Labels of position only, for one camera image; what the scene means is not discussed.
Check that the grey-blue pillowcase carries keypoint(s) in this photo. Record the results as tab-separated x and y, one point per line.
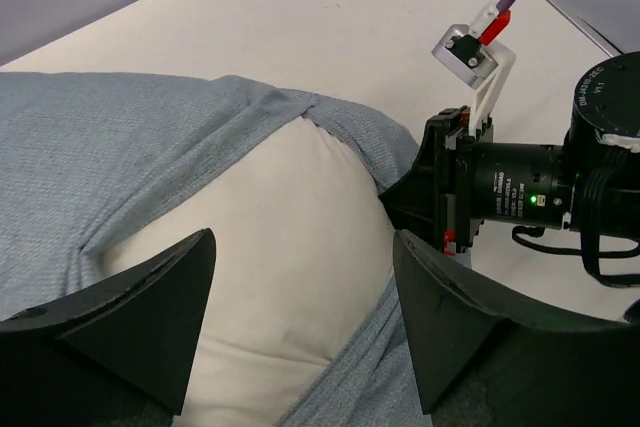
88	160

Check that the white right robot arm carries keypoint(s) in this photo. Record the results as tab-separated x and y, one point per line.
589	184

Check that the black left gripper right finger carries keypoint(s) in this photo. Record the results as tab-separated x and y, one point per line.
486	355

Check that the white pillow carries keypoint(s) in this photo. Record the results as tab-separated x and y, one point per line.
303	255

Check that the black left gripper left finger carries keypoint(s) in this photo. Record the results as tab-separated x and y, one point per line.
117	353

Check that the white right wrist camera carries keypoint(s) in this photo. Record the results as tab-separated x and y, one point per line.
475	56

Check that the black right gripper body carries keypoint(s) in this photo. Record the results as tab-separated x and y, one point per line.
433	199

